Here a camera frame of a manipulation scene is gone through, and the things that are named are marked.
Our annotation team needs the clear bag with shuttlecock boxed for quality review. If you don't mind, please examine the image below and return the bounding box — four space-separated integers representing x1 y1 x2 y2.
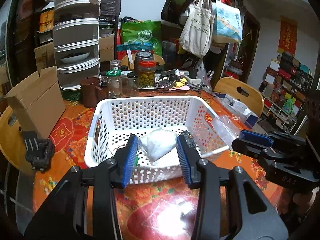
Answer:
212 115 240 151

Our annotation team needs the beige canvas tote bag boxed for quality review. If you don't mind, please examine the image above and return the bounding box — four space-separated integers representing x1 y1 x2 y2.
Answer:
180 0 215 59

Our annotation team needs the left yellow wooden chair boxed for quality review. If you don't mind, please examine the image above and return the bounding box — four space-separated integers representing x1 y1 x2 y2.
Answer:
0 106 33 174

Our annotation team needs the white cloth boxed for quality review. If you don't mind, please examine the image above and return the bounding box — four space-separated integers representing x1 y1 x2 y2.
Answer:
137 128 181 168

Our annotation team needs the yellow wooden chair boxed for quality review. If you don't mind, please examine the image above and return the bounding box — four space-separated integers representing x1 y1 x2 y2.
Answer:
0 106 33 174
214 77 264 117

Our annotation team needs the brown plastic mug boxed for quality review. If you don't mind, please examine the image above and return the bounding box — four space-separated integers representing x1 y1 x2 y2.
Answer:
80 77 103 108

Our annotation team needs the white perforated plastic basket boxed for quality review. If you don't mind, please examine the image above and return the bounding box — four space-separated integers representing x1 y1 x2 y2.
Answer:
84 95 231 186

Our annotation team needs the green lid glass jar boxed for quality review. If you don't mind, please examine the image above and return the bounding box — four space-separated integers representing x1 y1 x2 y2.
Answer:
106 70 123 99

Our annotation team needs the green shopping bag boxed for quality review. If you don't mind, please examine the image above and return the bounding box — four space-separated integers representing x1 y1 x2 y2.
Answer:
120 16 162 56

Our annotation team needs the red lid pickle jar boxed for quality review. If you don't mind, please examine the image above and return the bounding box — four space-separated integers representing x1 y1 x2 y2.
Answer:
138 60 156 88

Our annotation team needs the right yellow wooden chair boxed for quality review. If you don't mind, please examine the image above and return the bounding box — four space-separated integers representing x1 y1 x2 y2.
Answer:
214 77 264 117

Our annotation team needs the red wall scroll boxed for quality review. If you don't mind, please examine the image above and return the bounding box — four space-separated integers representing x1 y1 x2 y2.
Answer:
277 16 298 56

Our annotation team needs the grey white tiered rack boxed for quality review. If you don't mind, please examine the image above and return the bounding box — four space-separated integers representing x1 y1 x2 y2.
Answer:
53 0 101 91

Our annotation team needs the white pink towel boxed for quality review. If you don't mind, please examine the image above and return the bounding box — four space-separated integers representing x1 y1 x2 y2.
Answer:
181 131 197 150

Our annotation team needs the tall dark lid jar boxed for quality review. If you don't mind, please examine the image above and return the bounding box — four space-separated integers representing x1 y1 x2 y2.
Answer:
134 51 154 74

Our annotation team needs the cluttered shelf unit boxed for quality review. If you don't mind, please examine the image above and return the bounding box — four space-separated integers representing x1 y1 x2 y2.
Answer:
259 51 313 134

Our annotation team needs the black phone stand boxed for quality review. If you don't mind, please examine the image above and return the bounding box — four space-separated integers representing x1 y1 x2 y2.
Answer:
22 131 55 172

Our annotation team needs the brown cardboard box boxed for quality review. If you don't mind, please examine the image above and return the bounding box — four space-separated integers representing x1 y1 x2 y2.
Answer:
5 66 66 139

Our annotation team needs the red floral tablecloth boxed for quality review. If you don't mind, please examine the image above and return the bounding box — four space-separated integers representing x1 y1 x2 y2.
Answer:
33 101 282 239

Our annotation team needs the black lid glass jar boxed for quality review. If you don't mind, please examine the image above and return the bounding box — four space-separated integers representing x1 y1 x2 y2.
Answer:
127 72 139 97

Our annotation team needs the green foil pouch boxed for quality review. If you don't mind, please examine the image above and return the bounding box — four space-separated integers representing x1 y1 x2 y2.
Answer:
134 155 139 167

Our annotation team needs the blue printed tote bag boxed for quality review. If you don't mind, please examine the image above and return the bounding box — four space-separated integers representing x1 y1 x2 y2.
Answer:
212 0 242 43

